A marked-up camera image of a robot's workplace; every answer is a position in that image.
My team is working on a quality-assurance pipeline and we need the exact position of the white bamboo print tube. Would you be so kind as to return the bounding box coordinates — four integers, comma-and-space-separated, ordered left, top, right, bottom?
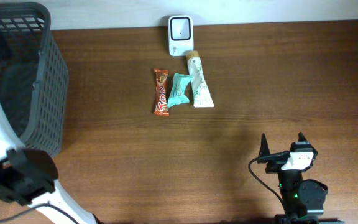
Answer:
186, 50, 214, 108

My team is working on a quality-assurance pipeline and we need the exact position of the teal snack packet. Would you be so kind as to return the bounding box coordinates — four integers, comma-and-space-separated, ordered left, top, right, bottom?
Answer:
168, 73, 193, 108

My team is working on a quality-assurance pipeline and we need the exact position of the orange chocolate bar wrapper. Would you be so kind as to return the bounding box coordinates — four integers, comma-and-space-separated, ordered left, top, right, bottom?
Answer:
154, 69, 169, 116

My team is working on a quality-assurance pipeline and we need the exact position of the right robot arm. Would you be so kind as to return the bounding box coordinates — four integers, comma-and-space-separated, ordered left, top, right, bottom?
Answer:
248, 133, 343, 224

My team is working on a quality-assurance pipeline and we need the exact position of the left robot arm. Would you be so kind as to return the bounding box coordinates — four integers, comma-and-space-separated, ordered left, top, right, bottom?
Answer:
0, 2, 98, 223

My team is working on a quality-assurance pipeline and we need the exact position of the grey plastic mesh basket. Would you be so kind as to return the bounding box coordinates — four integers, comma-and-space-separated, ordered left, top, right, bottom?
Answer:
0, 2, 69, 157

